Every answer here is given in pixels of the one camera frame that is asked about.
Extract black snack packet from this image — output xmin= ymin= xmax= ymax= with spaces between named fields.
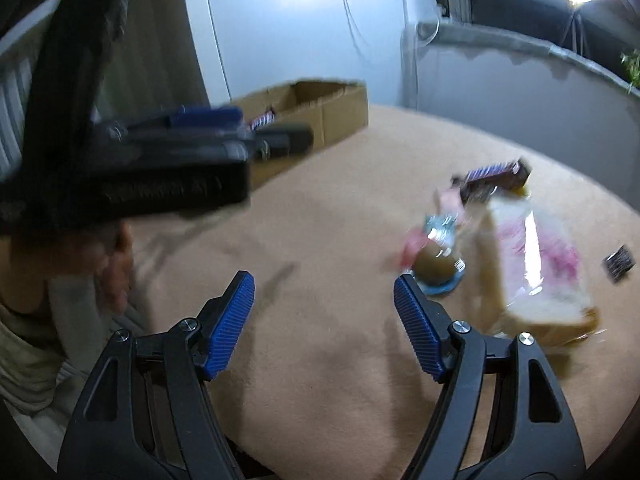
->
xmin=602 ymin=245 xmax=636 ymax=283

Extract person's left forearm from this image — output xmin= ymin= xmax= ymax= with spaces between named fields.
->
xmin=47 ymin=275 xmax=131 ymax=376

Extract person's left hand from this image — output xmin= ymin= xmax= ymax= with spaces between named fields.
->
xmin=15 ymin=220 xmax=136 ymax=316

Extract black tripod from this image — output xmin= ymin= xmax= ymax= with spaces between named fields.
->
xmin=557 ymin=7 xmax=591 ymax=58

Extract sliced bread packet pink label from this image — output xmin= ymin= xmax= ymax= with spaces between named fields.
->
xmin=487 ymin=195 xmax=601 ymax=346

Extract white cabinet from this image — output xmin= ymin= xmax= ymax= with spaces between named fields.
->
xmin=180 ymin=0 xmax=416 ymax=111

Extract person's light shirt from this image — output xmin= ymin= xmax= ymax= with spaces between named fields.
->
xmin=0 ymin=300 xmax=101 ymax=466

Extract brown chocolate bar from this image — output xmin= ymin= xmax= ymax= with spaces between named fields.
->
xmin=247 ymin=109 xmax=278 ymax=132
xmin=452 ymin=158 xmax=532 ymax=204

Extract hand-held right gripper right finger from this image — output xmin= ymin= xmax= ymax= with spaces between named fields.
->
xmin=393 ymin=274 xmax=587 ymax=480

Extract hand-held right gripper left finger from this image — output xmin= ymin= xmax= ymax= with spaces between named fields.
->
xmin=56 ymin=270 xmax=256 ymax=480

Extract potted spider plant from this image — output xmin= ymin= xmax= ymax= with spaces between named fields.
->
xmin=620 ymin=50 xmax=640 ymax=96

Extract brown cardboard box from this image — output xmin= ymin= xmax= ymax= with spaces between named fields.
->
xmin=227 ymin=79 xmax=370 ymax=191

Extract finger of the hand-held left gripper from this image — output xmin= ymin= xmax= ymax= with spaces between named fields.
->
xmin=245 ymin=122 xmax=315 ymax=161
xmin=115 ymin=105 xmax=246 ymax=133

